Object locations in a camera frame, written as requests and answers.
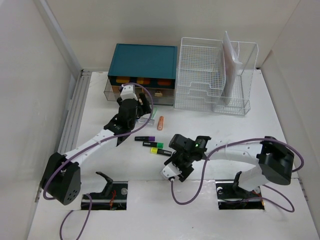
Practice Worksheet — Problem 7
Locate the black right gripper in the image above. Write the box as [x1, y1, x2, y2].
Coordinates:
[164, 150, 194, 182]

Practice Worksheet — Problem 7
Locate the teal desktop drawer cabinet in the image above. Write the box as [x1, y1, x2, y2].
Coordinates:
[104, 43, 178, 106]

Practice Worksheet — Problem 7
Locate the clear mesh zipper pouch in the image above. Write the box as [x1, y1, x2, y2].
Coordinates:
[222, 31, 242, 105]

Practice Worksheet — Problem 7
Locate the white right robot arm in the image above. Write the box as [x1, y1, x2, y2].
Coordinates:
[161, 134, 295, 197]

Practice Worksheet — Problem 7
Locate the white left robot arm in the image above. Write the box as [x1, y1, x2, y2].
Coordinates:
[40, 93, 154, 206]

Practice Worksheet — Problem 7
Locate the clear staples box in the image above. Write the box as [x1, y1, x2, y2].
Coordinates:
[136, 117, 155, 126]

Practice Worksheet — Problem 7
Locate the green cap black highlighter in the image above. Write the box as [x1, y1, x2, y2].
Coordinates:
[142, 141, 164, 149]

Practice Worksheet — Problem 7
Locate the yellow cap black highlighter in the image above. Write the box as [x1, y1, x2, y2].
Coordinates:
[150, 147, 172, 157]

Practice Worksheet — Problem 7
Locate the purple cap black highlighter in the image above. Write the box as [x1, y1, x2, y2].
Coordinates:
[134, 136, 156, 142]

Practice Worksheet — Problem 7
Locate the clear acrylic file holder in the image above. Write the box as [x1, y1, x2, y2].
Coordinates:
[213, 41, 259, 116]

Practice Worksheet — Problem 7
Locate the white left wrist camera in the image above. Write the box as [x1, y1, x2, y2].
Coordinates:
[120, 84, 138, 101]

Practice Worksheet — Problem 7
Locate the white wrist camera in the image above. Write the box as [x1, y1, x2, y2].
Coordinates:
[120, 84, 138, 101]
[160, 163, 182, 180]

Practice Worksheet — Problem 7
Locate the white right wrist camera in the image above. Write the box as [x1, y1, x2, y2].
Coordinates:
[160, 163, 182, 180]

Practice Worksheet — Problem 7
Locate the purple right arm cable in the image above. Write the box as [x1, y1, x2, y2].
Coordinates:
[169, 138, 305, 213]

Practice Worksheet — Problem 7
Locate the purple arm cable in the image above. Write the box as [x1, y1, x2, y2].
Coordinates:
[169, 138, 305, 213]
[42, 83, 154, 240]

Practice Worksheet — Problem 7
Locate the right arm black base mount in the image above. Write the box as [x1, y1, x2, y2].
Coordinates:
[215, 171, 265, 210]

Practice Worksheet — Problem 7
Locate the aluminium rail frame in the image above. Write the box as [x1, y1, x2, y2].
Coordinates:
[55, 70, 92, 154]

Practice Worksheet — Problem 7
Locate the white wire mesh file tray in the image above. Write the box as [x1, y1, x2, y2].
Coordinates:
[173, 37, 226, 112]

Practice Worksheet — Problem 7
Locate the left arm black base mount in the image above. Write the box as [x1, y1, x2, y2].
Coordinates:
[80, 171, 129, 211]

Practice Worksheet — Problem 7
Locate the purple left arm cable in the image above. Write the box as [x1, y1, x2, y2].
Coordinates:
[42, 83, 154, 240]

